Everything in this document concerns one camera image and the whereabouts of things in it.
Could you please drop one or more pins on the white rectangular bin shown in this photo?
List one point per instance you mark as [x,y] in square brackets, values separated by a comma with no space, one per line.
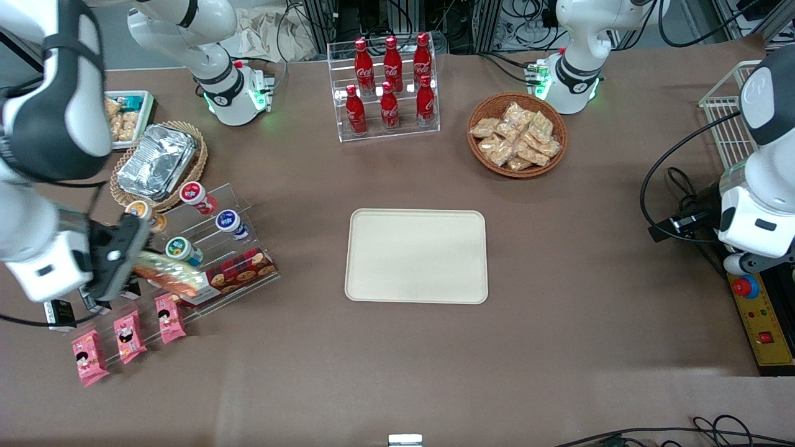
[148,107]

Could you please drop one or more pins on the large tan cracker packet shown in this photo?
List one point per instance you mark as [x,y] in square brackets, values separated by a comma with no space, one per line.
[113,110]

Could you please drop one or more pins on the red cola bottle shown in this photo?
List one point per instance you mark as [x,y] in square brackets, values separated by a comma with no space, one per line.
[364,68]
[356,115]
[392,65]
[425,105]
[389,112]
[422,59]

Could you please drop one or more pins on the small silver metal block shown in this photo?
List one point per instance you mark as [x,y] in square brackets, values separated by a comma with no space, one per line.
[405,440]

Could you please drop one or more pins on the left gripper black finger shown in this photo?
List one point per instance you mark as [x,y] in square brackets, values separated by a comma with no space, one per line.
[659,234]

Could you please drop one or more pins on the triangle sandwich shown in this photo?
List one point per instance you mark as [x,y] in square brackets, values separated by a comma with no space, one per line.
[177,279]

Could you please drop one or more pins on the oval light wicker basket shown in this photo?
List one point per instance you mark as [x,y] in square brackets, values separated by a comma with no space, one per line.
[198,169]

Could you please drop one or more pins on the pink snack packet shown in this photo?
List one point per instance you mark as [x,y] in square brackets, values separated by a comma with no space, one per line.
[129,336]
[169,318]
[90,357]

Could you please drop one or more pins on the orange lid yogurt cup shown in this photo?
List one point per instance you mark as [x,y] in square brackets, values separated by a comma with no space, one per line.
[155,221]

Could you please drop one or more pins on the blue lid yogurt cup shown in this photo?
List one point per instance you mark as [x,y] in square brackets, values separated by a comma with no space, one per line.
[231,223]

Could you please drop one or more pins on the teal snack packet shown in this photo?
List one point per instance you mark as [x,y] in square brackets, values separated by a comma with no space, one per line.
[129,100]

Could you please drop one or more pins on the aluminium frame profile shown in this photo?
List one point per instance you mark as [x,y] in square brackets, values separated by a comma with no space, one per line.
[776,22]

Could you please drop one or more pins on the small black carton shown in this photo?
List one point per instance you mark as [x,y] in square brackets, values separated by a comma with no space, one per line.
[131,293]
[93,306]
[61,316]

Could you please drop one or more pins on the black equipment rack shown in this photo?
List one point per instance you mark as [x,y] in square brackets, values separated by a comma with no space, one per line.
[472,25]

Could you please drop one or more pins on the aluminium foil container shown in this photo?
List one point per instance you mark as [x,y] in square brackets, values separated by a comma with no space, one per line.
[155,161]

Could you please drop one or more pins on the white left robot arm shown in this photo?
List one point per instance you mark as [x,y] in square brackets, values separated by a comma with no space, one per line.
[577,37]

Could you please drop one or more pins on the green lid yogurt cup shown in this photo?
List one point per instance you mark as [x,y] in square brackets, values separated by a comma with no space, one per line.
[180,247]

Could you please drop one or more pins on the crumpled beige cloth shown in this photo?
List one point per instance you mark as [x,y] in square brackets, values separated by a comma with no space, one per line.
[261,37]

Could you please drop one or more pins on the clear acrylic stepped stand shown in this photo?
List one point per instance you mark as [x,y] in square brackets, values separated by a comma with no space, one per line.
[242,205]

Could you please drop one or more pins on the yellow emergency stop box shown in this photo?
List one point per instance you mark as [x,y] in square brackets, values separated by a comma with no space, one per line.
[761,323]

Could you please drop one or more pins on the clear acrylic bottle rack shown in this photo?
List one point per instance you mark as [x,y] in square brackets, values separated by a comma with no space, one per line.
[407,132]

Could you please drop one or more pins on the tan snack packet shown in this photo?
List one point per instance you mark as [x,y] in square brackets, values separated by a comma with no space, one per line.
[519,164]
[541,126]
[484,128]
[549,148]
[533,154]
[495,150]
[517,114]
[508,132]

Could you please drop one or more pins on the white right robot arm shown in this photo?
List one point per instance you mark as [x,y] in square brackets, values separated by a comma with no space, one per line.
[31,223]

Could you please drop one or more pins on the red lid yogurt cup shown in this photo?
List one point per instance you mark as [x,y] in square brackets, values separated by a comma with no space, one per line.
[197,197]

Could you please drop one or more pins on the round brown wicker basket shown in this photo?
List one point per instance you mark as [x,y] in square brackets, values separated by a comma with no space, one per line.
[517,173]

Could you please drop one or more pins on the beige plastic tray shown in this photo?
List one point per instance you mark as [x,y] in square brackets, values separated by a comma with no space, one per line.
[416,257]

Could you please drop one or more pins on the red tartan cookie box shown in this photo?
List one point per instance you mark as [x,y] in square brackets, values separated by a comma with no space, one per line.
[245,270]

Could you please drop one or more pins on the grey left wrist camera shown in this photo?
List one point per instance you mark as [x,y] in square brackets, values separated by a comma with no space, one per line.
[742,263]

